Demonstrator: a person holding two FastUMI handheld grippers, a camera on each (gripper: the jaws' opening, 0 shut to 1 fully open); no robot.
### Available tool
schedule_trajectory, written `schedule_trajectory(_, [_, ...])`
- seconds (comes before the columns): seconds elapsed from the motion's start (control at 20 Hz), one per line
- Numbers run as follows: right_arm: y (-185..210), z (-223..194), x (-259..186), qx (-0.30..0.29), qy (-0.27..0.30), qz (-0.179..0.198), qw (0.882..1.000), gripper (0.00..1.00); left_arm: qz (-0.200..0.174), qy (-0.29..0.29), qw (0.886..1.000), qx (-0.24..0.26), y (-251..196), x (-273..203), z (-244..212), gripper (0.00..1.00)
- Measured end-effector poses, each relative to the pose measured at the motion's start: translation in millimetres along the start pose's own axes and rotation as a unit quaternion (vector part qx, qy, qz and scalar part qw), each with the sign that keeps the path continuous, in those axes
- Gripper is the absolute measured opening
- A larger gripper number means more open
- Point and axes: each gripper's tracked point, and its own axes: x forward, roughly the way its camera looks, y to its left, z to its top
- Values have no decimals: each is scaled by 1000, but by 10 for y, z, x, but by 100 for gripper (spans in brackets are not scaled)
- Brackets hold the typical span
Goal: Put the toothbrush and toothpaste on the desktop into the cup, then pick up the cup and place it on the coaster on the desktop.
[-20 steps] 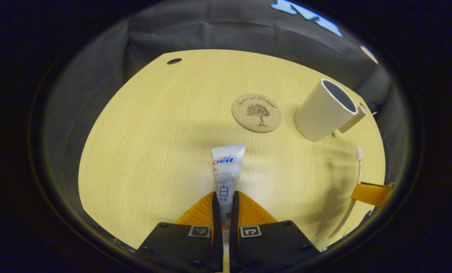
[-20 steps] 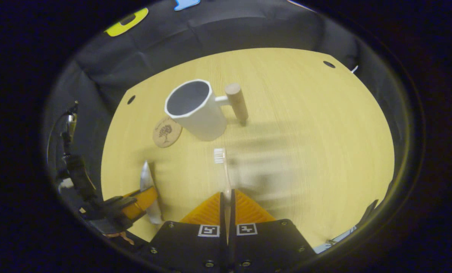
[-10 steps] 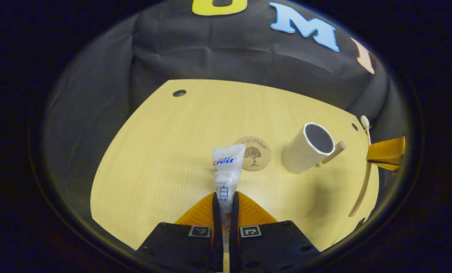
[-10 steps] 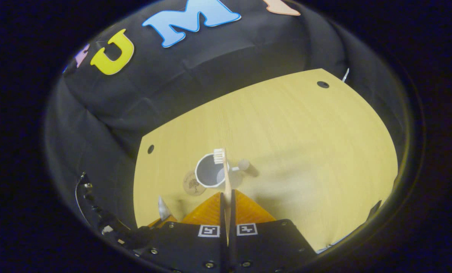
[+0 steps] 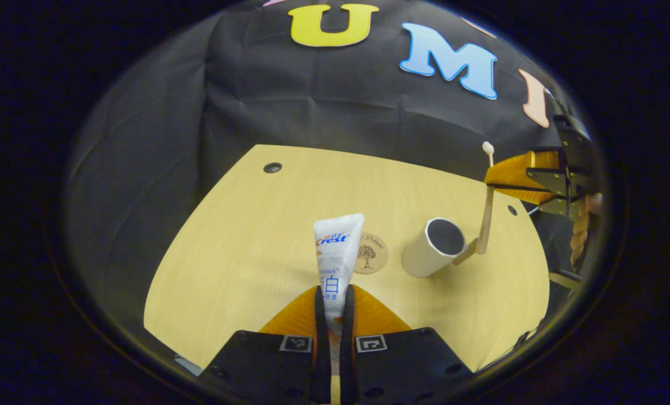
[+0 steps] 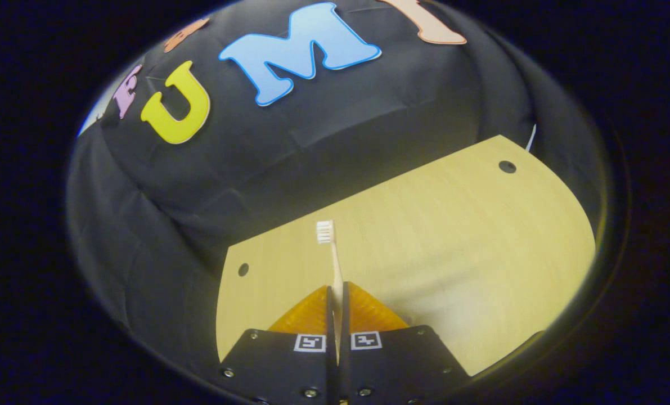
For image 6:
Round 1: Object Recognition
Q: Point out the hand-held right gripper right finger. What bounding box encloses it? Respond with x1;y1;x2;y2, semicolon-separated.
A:
340;281;471;405

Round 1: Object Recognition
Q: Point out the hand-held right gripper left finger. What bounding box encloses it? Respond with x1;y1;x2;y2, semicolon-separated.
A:
219;284;336;405

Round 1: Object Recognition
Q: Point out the beige toothbrush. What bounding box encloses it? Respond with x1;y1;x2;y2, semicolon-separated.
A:
316;220;344;361

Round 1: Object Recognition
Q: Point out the black backdrop cloth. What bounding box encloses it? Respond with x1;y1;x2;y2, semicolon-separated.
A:
68;0;605;389

